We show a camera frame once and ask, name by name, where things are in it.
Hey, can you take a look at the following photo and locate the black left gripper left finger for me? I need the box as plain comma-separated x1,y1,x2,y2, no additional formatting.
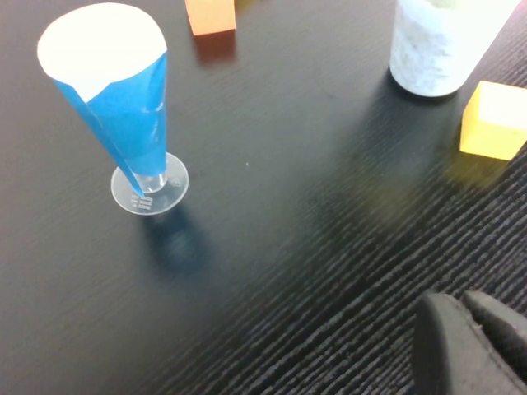
411,292,527,395

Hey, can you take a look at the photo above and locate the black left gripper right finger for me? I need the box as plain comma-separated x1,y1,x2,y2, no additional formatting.
463,290,527,370

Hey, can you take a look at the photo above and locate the plain yellow foam cube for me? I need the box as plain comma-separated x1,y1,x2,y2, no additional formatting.
459,80,527,161

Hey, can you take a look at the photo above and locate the blue plastic cup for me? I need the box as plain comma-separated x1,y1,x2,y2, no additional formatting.
389,0,522,99

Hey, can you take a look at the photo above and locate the blue-wrapped clear measuring glass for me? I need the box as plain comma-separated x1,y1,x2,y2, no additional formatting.
36,2,190,217

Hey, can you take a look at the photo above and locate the orange foam cube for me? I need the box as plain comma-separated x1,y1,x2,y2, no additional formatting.
184,0,237,37

